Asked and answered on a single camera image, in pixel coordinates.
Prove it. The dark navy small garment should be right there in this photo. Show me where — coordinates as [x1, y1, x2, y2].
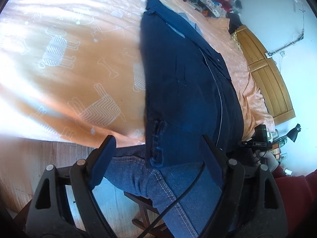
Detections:
[140, 0, 244, 169]

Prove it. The wooden bed headboard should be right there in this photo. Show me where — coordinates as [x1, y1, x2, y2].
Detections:
[235, 25, 296, 125]

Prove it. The blue denim jeans leg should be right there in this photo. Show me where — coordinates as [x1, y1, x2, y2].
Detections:
[105, 145, 222, 237]

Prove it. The black desk lamp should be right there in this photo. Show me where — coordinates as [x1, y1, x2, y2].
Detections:
[273, 124, 301, 144]

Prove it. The dark wooden stool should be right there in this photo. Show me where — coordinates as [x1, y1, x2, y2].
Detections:
[124, 192, 174, 237]

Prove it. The pile of mixed clothes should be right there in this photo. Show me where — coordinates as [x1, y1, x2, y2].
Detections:
[156, 0, 244, 34]

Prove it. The red sleeve forearm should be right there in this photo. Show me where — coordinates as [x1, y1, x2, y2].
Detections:
[272, 166, 317, 232]

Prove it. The right hand in white glove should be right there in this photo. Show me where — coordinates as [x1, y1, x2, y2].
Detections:
[253, 150, 279, 173]

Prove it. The orange dog-print bed cover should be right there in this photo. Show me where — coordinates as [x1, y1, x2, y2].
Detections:
[1, 0, 275, 147]

